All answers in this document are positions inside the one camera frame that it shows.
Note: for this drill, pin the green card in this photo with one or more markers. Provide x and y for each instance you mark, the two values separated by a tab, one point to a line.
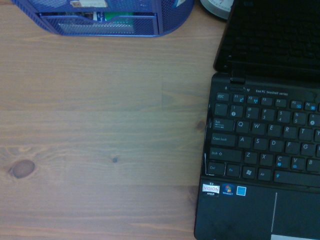
120	18

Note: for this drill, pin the blue mesh desk organizer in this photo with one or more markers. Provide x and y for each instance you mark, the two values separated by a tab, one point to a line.
170	20

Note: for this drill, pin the black netbook laptop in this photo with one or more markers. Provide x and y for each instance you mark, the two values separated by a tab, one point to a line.
250	212

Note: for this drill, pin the white round clock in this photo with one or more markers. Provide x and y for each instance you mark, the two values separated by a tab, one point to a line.
215	8

